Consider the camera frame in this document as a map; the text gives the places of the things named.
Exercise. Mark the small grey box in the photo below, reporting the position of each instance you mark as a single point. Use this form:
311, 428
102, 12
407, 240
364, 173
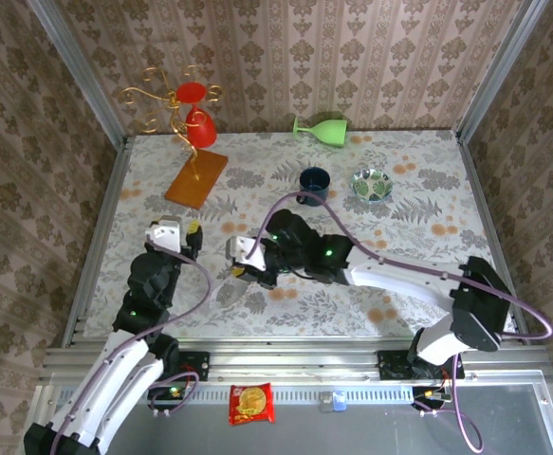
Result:
326, 402

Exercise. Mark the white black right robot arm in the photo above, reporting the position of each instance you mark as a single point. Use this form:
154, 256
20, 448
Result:
399, 279

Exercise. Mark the red wine glass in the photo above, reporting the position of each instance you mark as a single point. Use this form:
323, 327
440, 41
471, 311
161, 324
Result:
201, 132

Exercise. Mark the right control board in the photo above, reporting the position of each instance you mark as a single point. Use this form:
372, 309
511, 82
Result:
420, 393

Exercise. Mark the small blue box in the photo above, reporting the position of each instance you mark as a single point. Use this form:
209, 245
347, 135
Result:
339, 402

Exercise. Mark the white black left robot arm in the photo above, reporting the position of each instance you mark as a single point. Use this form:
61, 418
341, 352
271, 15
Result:
115, 379

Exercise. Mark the control board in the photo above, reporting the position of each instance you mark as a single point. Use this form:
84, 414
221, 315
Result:
162, 393
420, 393

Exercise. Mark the green wine glass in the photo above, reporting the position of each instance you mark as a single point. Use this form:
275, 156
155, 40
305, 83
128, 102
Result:
330, 132

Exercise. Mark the aluminium corner post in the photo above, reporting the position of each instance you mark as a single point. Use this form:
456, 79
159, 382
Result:
80, 66
500, 66

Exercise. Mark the aluminium table side rail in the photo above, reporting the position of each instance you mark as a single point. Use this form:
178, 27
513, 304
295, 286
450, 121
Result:
98, 237
493, 237

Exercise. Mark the red snack packet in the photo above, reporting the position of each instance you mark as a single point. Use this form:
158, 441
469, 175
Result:
251, 403

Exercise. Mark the dark blue mug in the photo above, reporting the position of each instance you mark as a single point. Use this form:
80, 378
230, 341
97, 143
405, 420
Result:
318, 185

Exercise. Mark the left control board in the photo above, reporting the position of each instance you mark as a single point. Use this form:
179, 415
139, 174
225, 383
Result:
162, 393

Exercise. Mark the green leaf pattern bowl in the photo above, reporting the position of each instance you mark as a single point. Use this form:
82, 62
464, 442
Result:
373, 186

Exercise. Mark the long aluminium base rail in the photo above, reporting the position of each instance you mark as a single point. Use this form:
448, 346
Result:
295, 360

